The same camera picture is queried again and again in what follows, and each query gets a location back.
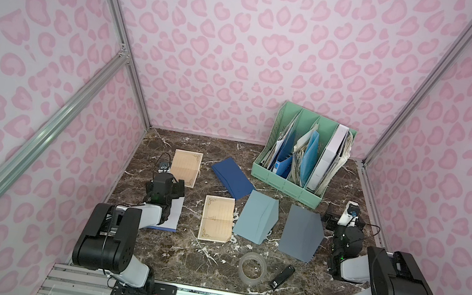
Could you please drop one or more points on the green file organizer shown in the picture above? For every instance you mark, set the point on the green file organizer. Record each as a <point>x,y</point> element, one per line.
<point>279,163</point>

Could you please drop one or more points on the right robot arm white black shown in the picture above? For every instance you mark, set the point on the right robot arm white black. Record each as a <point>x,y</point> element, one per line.
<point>385,272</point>

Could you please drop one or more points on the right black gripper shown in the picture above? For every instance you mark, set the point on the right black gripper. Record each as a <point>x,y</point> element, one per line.
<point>333,219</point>

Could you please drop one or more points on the dark blue envelope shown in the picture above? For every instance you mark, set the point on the dark blue envelope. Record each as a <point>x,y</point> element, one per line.
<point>233,178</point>

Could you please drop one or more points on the blue folder in organizer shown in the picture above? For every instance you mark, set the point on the blue folder in organizer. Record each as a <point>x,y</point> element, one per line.
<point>309,158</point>

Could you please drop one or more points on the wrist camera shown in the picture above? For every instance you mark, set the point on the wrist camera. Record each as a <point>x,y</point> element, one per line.
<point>350,214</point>
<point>164,167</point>

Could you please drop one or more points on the beige letter paper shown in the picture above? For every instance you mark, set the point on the beige letter paper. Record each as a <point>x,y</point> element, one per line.
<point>217,219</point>

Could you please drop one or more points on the small black stapler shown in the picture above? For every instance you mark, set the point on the small black stapler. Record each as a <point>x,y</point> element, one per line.
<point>282,277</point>

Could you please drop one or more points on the clear tape roll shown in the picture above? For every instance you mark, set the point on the clear tape roll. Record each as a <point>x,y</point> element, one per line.
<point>252,269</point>

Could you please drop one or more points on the grey envelope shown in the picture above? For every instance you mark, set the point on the grey envelope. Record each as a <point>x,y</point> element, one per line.
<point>302,235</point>

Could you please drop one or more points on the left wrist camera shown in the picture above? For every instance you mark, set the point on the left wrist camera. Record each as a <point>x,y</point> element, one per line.
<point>164,167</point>

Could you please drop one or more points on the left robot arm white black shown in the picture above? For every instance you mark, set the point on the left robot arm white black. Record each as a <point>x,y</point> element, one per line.
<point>108,239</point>

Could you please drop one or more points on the white letter paper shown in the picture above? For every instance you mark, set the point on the white letter paper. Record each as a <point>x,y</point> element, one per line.
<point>170,225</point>

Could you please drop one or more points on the cream letter paper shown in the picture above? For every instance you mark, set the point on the cream letter paper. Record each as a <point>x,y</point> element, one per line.
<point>186,166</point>

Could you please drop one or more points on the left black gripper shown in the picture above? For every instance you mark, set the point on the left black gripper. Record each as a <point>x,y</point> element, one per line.
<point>164,180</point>

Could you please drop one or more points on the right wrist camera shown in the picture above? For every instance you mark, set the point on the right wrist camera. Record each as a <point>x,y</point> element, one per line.
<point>350,214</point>

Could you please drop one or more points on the light blue envelope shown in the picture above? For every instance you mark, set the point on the light blue envelope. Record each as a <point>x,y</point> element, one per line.
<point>258,217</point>

